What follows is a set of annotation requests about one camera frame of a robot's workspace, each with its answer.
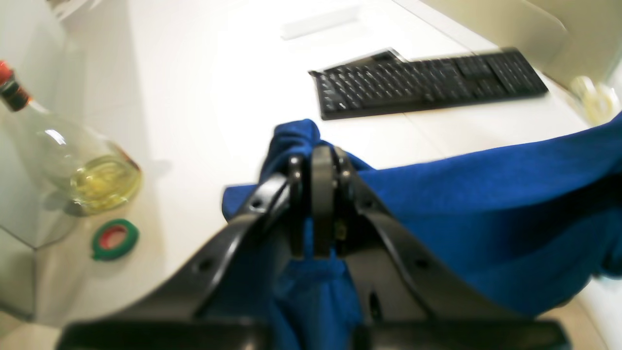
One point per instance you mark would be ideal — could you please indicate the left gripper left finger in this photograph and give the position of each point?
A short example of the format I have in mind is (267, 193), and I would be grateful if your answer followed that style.
(221, 298)

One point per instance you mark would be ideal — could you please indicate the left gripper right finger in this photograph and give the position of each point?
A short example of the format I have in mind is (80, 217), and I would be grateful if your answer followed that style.
(409, 299)

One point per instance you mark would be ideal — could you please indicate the green and red tape roll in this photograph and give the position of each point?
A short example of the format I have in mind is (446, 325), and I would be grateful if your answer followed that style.
(114, 240)

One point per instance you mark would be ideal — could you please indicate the clear glass bottle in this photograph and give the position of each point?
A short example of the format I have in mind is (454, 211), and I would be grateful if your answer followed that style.
(85, 167)

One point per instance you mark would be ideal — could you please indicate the black computer keyboard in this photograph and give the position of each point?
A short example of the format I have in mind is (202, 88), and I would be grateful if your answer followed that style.
(393, 86)

